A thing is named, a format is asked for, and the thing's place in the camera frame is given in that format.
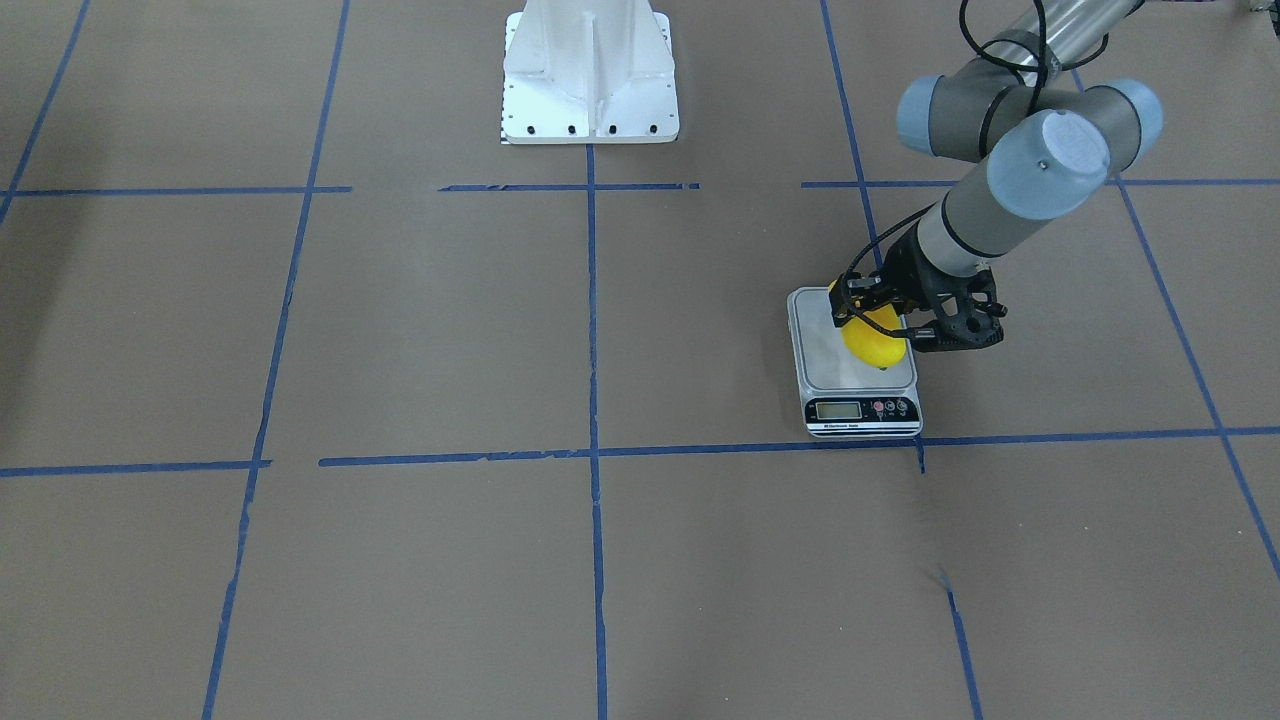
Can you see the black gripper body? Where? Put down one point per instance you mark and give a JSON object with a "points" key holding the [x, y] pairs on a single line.
{"points": [[903, 270]]}

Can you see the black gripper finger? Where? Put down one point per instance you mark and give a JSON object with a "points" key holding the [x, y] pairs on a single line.
{"points": [[870, 289], [883, 323]]}

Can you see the yellow mango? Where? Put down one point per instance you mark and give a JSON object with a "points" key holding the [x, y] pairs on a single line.
{"points": [[869, 345]]}

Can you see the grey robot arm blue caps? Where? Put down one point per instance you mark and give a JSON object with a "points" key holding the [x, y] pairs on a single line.
{"points": [[1037, 154]]}

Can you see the silver digital kitchen scale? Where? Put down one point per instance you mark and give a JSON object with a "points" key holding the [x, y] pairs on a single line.
{"points": [[840, 395]]}

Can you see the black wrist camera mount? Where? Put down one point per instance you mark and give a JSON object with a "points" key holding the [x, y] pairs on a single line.
{"points": [[967, 314]]}

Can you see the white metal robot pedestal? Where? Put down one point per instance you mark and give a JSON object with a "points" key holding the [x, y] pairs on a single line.
{"points": [[589, 72]]}

